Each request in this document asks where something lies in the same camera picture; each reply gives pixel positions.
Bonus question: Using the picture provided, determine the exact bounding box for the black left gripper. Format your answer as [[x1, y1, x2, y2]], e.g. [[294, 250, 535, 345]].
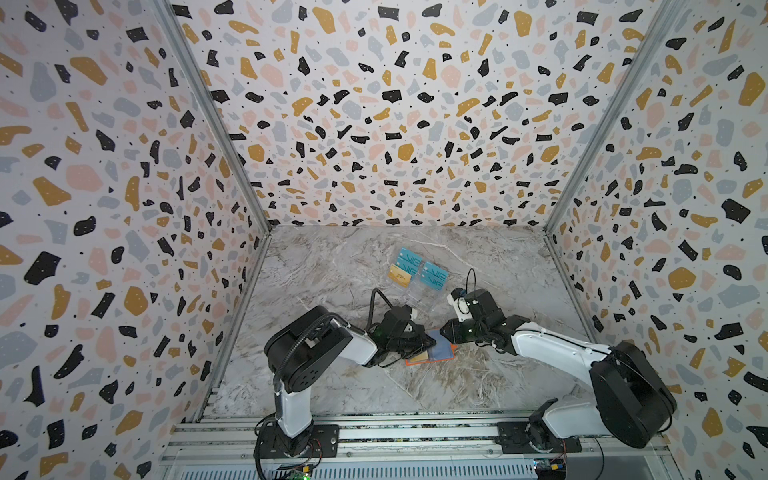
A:
[[389, 325, 440, 359]]

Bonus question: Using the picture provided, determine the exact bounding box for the orange card wallet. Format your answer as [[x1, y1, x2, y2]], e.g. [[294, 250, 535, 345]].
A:
[[405, 329, 457, 366]]

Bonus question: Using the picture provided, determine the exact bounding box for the gold VIP card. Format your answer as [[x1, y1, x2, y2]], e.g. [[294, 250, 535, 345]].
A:
[[409, 352, 429, 364], [387, 264, 412, 289]]

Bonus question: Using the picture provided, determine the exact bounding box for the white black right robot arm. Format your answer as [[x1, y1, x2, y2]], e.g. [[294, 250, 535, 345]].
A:
[[440, 288, 677, 452]]

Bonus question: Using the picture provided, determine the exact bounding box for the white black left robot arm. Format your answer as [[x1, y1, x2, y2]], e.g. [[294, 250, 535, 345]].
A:
[[265, 305, 437, 440]]

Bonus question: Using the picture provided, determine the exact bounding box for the clear acrylic card display stand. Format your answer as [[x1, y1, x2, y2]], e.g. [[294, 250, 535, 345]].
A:
[[385, 247, 451, 313]]

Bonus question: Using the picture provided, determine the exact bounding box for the teal VIP card right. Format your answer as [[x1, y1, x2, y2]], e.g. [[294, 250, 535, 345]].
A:
[[419, 261, 449, 291]]

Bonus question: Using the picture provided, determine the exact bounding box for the teal vip card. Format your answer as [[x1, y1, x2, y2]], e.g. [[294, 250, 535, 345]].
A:
[[395, 247, 423, 276], [419, 261, 449, 291]]

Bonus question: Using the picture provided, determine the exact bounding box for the teal VIP card left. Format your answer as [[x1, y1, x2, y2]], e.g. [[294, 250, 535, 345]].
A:
[[395, 247, 423, 276]]

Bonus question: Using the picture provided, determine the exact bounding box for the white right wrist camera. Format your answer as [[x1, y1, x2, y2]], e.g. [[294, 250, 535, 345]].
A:
[[447, 288, 473, 322]]

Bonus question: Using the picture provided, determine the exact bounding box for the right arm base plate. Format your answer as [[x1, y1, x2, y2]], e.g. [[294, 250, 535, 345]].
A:
[[494, 422, 582, 454]]

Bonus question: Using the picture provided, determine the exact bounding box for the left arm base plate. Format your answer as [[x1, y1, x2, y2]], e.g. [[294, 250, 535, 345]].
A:
[[254, 420, 340, 459]]

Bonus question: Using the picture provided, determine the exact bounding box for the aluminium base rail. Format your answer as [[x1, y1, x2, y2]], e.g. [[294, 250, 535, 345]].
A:
[[155, 411, 682, 479]]

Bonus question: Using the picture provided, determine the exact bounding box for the aluminium left corner post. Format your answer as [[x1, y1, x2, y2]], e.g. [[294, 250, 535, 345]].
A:
[[150, 0, 270, 236]]

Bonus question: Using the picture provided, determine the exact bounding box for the aluminium corner post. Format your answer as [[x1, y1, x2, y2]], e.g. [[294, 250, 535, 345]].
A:
[[544, 0, 687, 238], [150, 0, 270, 236]]

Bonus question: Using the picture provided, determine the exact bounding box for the aluminium right corner post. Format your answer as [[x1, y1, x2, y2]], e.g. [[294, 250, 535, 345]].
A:
[[544, 0, 687, 238]]

